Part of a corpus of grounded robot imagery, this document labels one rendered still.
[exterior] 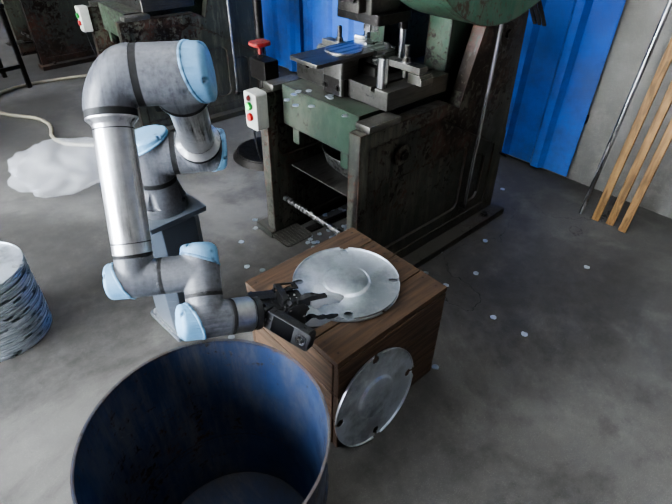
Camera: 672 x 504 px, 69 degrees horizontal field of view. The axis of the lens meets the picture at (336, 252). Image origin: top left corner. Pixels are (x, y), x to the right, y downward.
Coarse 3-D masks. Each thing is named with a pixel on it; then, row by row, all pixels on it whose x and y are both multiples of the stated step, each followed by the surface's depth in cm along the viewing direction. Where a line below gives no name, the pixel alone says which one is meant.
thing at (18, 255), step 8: (0, 248) 157; (8, 248) 157; (16, 248) 157; (0, 256) 154; (8, 256) 154; (16, 256) 154; (0, 264) 151; (8, 264) 151; (0, 272) 148; (8, 272) 148; (16, 272) 147; (0, 280) 145; (8, 280) 145
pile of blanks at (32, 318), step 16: (0, 288) 143; (16, 288) 148; (32, 288) 156; (0, 304) 145; (16, 304) 150; (32, 304) 156; (0, 320) 147; (16, 320) 152; (32, 320) 156; (48, 320) 165; (0, 336) 149; (16, 336) 154; (32, 336) 158; (0, 352) 152; (16, 352) 155
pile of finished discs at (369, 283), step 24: (312, 264) 137; (336, 264) 137; (360, 264) 137; (384, 264) 137; (312, 288) 129; (336, 288) 128; (360, 288) 128; (384, 288) 129; (336, 312) 122; (360, 312) 122
